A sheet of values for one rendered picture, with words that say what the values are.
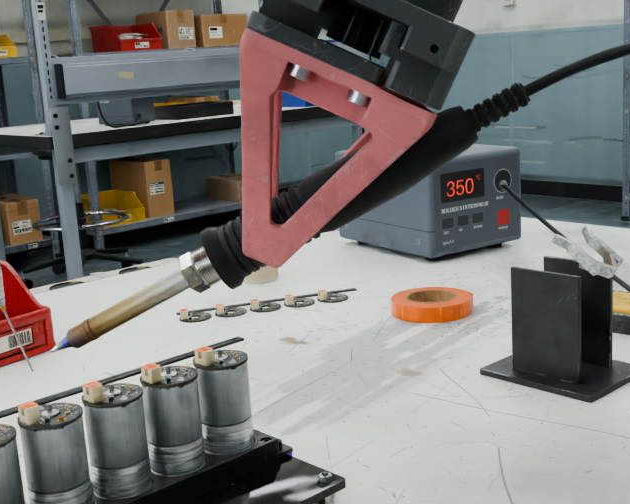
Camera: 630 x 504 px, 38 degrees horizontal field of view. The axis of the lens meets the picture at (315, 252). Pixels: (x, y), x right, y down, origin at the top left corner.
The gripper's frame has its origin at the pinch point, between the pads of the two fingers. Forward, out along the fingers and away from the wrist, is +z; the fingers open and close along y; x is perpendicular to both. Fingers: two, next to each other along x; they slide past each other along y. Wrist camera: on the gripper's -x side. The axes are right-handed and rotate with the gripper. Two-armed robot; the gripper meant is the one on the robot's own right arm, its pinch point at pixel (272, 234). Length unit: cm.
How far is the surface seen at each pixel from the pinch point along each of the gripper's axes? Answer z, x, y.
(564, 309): 1.1, 16.6, -17.1
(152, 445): 11.5, -1.1, -3.7
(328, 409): 11.3, 6.7, -15.3
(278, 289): 13.7, 2.2, -43.0
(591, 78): -45, 132, -515
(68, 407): 10.0, -4.7, -1.0
